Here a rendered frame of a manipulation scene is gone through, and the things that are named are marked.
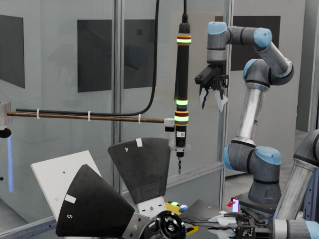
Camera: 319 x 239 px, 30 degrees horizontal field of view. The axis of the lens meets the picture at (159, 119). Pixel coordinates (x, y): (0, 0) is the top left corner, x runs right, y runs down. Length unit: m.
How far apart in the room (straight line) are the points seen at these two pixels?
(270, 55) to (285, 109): 4.19
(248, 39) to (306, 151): 0.57
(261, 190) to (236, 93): 3.55
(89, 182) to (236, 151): 1.08
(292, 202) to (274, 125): 4.53
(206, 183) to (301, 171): 1.29
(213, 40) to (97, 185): 0.88
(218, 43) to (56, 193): 0.88
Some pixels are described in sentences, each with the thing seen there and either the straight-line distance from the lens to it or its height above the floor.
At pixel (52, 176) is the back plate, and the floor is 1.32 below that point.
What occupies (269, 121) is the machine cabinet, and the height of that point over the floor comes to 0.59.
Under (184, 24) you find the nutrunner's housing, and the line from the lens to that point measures 1.85.
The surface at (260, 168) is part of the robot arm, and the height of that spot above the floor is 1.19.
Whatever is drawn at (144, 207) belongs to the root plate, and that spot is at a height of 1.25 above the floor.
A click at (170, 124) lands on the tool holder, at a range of 1.90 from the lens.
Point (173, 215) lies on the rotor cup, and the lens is 1.93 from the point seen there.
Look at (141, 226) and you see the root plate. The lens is 1.91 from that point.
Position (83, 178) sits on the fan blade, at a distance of 1.80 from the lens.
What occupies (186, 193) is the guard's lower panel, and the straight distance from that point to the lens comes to 3.23.
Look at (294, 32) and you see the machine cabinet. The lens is 6.66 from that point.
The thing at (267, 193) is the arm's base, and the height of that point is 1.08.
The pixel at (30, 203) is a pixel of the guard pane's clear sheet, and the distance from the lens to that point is 2.49.
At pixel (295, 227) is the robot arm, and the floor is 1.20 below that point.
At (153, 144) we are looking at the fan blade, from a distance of 2.07.
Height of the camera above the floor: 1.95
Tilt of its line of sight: 12 degrees down
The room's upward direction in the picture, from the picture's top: 1 degrees clockwise
